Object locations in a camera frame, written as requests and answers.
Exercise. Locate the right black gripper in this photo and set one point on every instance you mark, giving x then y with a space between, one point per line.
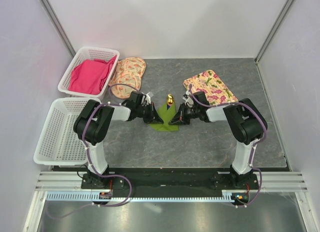
180 118

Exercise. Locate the iridescent gold spoon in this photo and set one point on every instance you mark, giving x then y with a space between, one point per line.
169 100

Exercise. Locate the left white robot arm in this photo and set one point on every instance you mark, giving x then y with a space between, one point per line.
93 123

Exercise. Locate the floral rectangular tray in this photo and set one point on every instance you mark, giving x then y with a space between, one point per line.
211 84

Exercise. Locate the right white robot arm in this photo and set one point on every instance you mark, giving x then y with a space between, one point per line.
246 124

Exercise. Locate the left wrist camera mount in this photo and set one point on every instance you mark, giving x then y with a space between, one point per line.
147 98

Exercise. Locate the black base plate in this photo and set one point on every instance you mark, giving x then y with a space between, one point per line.
169 183

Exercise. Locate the pink cloth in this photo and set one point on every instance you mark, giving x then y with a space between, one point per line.
90 76

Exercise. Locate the floral fabric pouch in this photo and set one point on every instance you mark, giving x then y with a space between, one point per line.
128 73

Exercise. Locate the green paper napkin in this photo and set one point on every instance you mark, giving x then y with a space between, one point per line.
166 114

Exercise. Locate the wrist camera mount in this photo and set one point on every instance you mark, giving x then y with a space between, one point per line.
187 97
147 98

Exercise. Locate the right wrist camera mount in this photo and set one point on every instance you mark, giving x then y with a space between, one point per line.
187 97

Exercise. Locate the empty white plastic basket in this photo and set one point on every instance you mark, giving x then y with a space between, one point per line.
58 144

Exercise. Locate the white slotted cable duct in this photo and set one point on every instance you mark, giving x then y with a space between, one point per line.
106 197

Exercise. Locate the white basket with pink cloth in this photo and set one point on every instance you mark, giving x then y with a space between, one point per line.
90 53

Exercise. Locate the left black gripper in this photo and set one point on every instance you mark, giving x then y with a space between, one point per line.
153 117

